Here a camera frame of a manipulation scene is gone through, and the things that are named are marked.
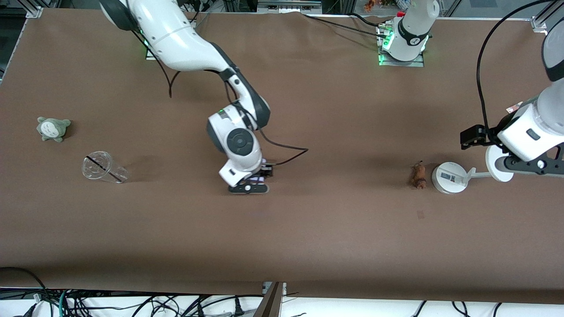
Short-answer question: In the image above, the brown lion statue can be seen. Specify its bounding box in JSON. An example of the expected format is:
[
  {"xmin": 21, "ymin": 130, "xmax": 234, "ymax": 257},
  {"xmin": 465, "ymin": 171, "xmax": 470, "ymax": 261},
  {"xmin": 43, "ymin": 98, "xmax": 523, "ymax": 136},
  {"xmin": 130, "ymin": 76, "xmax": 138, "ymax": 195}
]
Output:
[{"xmin": 411, "ymin": 161, "xmax": 427, "ymax": 190}]

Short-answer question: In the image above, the white round desk stand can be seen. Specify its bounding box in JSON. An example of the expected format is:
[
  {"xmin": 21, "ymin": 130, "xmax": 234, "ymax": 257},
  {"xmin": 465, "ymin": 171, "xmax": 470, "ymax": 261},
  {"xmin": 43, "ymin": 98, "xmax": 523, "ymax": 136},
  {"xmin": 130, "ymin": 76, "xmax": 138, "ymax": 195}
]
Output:
[{"xmin": 431, "ymin": 144, "xmax": 515, "ymax": 195}]

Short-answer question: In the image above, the brown table cover sheet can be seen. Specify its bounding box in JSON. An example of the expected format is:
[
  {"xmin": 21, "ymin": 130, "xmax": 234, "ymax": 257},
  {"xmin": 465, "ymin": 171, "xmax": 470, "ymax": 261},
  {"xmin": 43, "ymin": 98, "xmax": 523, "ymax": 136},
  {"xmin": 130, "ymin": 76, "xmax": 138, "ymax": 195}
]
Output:
[{"xmin": 0, "ymin": 8, "xmax": 564, "ymax": 304}]

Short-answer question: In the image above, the black drinking straw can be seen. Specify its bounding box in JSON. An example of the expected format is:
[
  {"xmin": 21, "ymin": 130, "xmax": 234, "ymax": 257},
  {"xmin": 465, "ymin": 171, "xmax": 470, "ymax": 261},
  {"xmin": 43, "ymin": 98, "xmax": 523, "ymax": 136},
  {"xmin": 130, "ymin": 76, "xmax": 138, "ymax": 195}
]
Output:
[{"xmin": 86, "ymin": 155, "xmax": 122, "ymax": 183}]

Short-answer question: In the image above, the brown table support beam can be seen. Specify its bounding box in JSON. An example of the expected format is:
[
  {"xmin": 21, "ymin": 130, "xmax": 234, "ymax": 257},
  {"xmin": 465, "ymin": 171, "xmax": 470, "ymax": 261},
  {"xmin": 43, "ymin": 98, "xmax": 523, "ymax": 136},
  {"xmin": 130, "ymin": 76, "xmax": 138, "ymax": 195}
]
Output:
[{"xmin": 252, "ymin": 282, "xmax": 283, "ymax": 317}]

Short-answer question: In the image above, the clear plastic cup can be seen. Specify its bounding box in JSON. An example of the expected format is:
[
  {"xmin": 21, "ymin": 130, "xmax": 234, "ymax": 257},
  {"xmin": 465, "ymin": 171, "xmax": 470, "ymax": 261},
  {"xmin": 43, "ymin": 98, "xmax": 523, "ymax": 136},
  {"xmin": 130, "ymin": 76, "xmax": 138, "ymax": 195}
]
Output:
[{"xmin": 82, "ymin": 151, "xmax": 129, "ymax": 184}]

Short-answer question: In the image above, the grey metal box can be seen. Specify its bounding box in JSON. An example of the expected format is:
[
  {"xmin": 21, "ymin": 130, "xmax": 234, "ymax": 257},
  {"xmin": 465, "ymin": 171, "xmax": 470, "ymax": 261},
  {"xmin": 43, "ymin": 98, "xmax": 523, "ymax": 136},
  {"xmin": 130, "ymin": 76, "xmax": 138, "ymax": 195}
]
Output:
[{"xmin": 257, "ymin": 0, "xmax": 323, "ymax": 15}]

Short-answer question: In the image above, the grey green plush toy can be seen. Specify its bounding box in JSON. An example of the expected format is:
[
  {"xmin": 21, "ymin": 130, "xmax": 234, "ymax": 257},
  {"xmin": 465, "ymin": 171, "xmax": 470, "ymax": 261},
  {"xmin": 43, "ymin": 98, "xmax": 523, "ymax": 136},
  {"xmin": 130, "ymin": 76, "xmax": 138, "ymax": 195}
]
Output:
[{"xmin": 37, "ymin": 117, "xmax": 71, "ymax": 143}]

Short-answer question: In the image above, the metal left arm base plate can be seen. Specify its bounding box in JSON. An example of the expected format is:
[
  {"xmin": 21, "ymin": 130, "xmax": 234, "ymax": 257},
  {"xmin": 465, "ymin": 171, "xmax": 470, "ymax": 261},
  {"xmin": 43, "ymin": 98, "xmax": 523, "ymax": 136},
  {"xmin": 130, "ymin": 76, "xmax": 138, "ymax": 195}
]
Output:
[{"xmin": 377, "ymin": 24, "xmax": 426, "ymax": 67}]

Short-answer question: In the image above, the black cable on table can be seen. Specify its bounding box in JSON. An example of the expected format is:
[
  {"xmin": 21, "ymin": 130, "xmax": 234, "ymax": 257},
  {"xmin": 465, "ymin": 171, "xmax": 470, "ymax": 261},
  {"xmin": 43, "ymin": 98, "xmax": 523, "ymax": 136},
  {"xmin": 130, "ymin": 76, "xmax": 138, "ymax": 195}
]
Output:
[
  {"xmin": 302, "ymin": 13, "xmax": 390, "ymax": 40},
  {"xmin": 350, "ymin": 12, "xmax": 385, "ymax": 26}
]

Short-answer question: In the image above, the thick black floor cable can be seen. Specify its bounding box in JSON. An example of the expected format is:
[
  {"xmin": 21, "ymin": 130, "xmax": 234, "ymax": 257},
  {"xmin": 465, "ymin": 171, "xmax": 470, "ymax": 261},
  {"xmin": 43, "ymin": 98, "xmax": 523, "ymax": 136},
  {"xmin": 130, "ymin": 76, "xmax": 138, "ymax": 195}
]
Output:
[{"xmin": 0, "ymin": 266, "xmax": 47, "ymax": 304}]

